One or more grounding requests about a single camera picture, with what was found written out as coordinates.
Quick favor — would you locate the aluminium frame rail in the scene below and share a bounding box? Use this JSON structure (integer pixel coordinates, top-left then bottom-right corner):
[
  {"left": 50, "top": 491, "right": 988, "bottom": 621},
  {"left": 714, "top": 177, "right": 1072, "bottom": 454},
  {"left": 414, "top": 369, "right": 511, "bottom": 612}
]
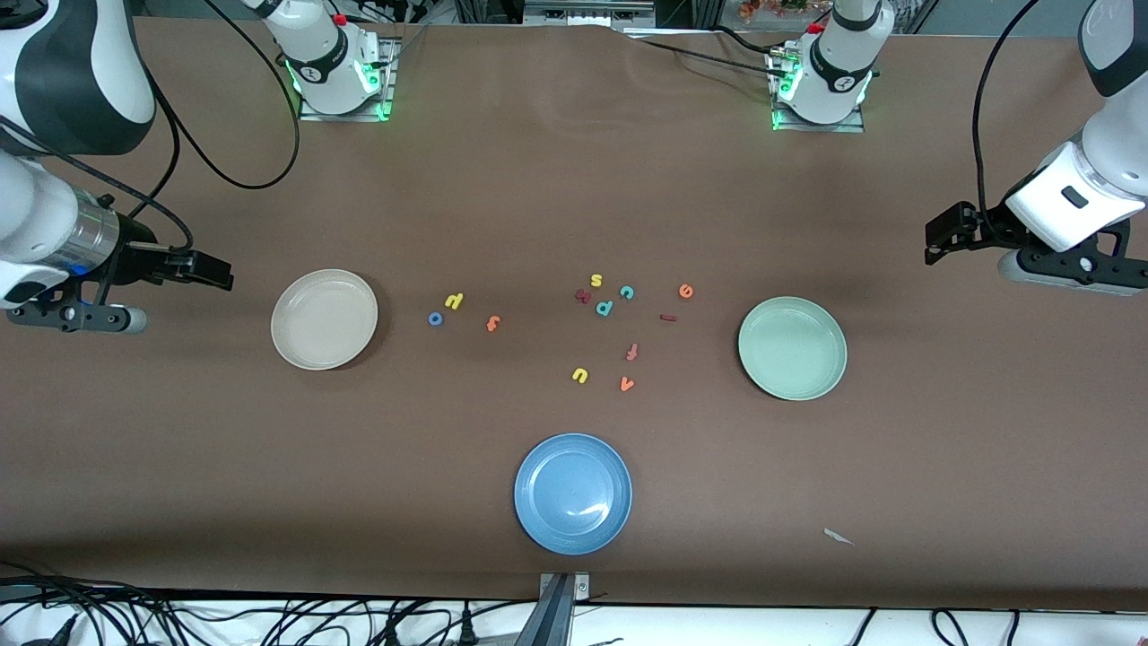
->
[{"left": 525, "top": 0, "right": 656, "bottom": 26}]

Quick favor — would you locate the light green plate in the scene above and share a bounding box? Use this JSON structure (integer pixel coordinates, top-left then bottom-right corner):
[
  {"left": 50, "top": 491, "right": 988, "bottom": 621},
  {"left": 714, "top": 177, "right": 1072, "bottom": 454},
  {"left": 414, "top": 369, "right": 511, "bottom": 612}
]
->
[{"left": 738, "top": 296, "right": 848, "bottom": 401}]

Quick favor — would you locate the thin black table cable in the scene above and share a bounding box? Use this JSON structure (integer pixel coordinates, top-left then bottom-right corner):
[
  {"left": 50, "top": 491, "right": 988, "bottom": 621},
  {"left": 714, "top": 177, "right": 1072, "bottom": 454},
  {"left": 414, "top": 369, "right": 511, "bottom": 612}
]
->
[{"left": 628, "top": 27, "right": 790, "bottom": 77}]

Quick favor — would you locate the beige brown plate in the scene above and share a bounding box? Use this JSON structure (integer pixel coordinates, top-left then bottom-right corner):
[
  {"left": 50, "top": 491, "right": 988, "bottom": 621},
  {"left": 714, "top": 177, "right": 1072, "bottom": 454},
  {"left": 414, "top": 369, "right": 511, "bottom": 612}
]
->
[{"left": 271, "top": 269, "right": 379, "bottom": 371}]

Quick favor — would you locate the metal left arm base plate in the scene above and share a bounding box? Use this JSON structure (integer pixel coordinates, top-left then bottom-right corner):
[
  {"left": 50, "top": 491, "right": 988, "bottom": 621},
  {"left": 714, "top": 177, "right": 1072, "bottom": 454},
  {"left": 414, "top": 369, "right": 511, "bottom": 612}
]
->
[{"left": 770, "top": 45, "right": 866, "bottom": 134}]

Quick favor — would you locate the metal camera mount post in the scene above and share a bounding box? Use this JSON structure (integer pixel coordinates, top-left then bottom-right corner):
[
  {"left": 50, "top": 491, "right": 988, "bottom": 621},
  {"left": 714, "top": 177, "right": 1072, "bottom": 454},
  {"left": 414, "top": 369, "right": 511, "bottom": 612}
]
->
[{"left": 516, "top": 572, "right": 593, "bottom": 646}]

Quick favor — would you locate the orange floral object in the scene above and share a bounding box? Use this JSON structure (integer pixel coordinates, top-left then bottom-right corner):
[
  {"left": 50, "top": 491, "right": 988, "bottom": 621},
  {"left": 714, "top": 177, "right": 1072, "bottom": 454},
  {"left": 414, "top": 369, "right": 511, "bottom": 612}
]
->
[{"left": 740, "top": 0, "right": 831, "bottom": 21}]

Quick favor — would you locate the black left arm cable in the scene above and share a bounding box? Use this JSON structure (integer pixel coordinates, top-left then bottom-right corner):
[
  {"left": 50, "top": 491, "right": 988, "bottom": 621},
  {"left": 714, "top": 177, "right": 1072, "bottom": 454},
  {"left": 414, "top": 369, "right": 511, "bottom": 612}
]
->
[{"left": 972, "top": 0, "right": 1046, "bottom": 239}]

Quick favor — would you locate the brown table cover sheet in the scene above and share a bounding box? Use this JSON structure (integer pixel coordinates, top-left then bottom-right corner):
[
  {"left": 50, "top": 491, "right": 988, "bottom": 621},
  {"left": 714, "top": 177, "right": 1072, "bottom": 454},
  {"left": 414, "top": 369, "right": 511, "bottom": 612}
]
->
[{"left": 0, "top": 16, "right": 1148, "bottom": 611}]

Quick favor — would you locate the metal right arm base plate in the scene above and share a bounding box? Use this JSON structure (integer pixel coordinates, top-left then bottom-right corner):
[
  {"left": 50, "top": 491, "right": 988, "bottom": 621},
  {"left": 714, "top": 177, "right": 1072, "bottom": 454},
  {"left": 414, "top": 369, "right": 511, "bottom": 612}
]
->
[{"left": 299, "top": 36, "right": 397, "bottom": 122}]

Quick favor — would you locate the blue plate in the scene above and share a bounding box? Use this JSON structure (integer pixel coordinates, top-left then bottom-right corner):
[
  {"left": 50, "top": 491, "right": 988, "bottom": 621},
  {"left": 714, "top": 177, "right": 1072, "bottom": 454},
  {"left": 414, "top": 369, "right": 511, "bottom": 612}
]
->
[{"left": 514, "top": 433, "right": 633, "bottom": 555}]

